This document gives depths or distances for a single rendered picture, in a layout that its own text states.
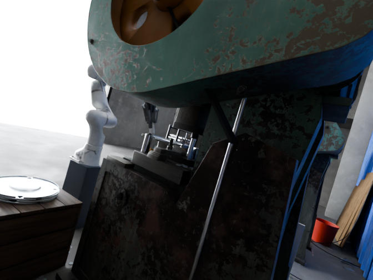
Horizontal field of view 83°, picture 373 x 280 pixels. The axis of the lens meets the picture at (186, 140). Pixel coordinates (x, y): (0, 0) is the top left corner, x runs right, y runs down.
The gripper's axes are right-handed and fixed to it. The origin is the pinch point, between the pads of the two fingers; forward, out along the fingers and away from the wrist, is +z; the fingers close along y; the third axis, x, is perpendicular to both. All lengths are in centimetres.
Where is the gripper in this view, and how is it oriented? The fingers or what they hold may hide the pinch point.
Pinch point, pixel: (151, 129)
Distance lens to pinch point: 124.2
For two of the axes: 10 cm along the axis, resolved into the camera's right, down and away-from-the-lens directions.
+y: -5.3, -1.3, -8.4
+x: 8.4, -1.8, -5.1
